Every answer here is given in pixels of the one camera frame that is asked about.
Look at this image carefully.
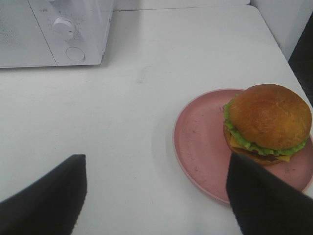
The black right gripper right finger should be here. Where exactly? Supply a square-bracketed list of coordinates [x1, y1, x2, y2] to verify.
[226, 153, 313, 235]

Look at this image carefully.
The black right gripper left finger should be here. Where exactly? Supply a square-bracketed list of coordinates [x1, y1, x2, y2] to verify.
[0, 154, 87, 235]

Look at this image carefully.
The round white door button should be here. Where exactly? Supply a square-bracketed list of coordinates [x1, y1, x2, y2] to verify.
[66, 47, 85, 62]

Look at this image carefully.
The white lower microwave knob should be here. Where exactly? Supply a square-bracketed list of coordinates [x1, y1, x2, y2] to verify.
[52, 17, 76, 40]

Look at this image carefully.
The white microwave oven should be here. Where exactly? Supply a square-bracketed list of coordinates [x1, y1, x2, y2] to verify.
[0, 0, 114, 68]

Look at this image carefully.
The burger with lettuce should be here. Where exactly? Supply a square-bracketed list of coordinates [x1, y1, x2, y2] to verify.
[223, 84, 313, 165]

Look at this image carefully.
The pink round plate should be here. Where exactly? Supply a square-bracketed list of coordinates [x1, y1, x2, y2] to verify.
[173, 89, 313, 203]

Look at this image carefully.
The white microwave door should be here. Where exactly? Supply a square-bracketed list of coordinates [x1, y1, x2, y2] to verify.
[0, 0, 56, 68]

